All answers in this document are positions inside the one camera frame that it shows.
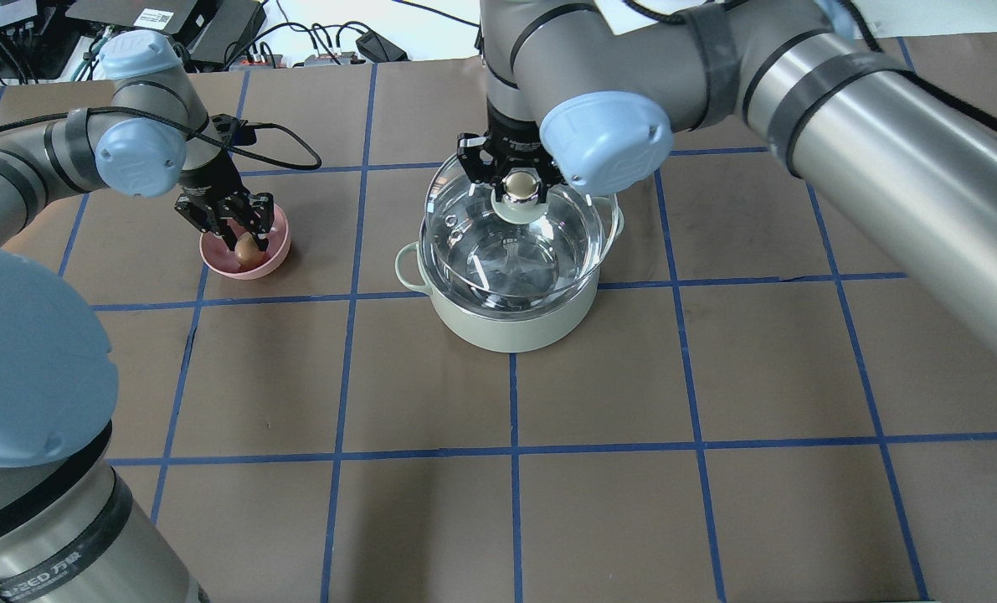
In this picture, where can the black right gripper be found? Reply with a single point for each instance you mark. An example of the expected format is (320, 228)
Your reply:
(511, 146)

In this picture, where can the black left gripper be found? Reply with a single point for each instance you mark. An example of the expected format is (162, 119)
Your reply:
(213, 179)

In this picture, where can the brown egg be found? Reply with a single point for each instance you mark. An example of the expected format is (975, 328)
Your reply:
(247, 253)

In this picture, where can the glass pot lid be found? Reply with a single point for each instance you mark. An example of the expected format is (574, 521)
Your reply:
(492, 258)

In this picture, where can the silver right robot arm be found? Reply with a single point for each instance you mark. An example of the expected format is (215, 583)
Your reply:
(910, 164)

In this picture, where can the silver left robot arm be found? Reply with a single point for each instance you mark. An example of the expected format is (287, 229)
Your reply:
(71, 530)

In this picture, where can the pale green cooking pot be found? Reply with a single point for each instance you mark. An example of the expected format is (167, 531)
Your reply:
(509, 332)

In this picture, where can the pink bowl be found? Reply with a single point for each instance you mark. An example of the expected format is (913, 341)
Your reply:
(220, 257)

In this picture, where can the black power brick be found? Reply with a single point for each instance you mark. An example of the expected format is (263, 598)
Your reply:
(378, 49)

